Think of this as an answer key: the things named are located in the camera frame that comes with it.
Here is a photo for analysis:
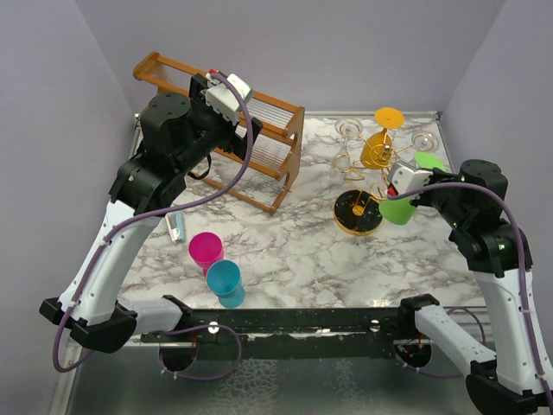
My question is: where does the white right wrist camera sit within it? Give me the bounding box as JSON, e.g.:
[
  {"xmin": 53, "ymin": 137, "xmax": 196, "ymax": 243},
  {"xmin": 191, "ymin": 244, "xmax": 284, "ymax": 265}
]
[{"xmin": 385, "ymin": 161, "xmax": 433, "ymax": 202}]

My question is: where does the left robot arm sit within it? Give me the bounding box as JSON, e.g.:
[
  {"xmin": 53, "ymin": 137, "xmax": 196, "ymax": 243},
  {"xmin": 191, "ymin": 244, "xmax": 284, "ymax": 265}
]
[{"xmin": 39, "ymin": 71, "xmax": 263, "ymax": 353}]

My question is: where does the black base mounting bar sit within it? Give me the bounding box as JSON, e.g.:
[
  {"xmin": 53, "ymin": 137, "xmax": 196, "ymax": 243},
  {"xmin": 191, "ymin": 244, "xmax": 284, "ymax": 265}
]
[{"xmin": 141, "ymin": 300, "xmax": 422, "ymax": 360}]

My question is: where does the gold wire wine glass rack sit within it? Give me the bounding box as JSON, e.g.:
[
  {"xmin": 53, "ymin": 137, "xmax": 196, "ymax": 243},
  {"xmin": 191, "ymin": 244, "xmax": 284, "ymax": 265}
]
[{"xmin": 332, "ymin": 130, "xmax": 399, "ymax": 237}]

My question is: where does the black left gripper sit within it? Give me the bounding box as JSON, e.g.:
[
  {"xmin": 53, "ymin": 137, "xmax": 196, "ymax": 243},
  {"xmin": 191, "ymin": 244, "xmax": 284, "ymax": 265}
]
[{"xmin": 175, "ymin": 74, "xmax": 262, "ymax": 175}]

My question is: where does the blue plastic wine glass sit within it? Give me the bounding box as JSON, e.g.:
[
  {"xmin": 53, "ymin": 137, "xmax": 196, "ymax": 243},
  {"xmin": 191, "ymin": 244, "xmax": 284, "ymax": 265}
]
[{"xmin": 206, "ymin": 259, "xmax": 245, "ymax": 309}]

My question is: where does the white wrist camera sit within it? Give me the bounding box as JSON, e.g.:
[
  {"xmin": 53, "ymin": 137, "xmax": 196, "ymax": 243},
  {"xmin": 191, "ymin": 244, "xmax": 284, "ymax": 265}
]
[
  {"xmin": 205, "ymin": 70, "xmax": 254, "ymax": 126},
  {"xmin": 385, "ymin": 161, "xmax": 433, "ymax": 202}
]

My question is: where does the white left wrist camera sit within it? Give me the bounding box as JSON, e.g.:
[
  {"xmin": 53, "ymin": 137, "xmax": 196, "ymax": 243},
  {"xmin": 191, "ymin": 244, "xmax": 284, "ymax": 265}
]
[{"xmin": 205, "ymin": 70, "xmax": 254, "ymax": 126}]

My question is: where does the clear wine glass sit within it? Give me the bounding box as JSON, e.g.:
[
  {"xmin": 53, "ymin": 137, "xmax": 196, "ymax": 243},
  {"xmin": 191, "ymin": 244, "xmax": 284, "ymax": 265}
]
[
  {"xmin": 411, "ymin": 131, "xmax": 440, "ymax": 153},
  {"xmin": 330, "ymin": 118, "xmax": 364, "ymax": 181}
]

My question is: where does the wooden two-tier shelf rack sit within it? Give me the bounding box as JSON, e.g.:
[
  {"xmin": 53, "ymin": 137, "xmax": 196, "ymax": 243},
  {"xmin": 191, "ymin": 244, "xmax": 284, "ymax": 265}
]
[{"xmin": 133, "ymin": 52, "xmax": 305, "ymax": 215}]

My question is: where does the pink plastic wine glass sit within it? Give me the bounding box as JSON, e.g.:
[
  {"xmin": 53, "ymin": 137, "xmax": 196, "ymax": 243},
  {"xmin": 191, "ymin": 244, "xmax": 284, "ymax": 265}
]
[{"xmin": 188, "ymin": 232, "xmax": 224, "ymax": 276}]

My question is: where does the yellow plastic wine glass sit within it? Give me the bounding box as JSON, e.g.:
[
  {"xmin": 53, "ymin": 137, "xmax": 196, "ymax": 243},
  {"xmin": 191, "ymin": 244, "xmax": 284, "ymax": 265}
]
[{"xmin": 360, "ymin": 107, "xmax": 404, "ymax": 169}]

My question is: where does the green plastic wine glass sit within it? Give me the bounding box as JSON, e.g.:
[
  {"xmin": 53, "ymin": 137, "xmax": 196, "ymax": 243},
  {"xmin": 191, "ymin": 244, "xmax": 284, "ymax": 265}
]
[{"xmin": 378, "ymin": 152, "xmax": 448, "ymax": 225}]

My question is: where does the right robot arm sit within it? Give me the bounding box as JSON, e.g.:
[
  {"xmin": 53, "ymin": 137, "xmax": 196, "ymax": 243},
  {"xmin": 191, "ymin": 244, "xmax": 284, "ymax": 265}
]
[{"xmin": 388, "ymin": 159, "xmax": 552, "ymax": 414}]

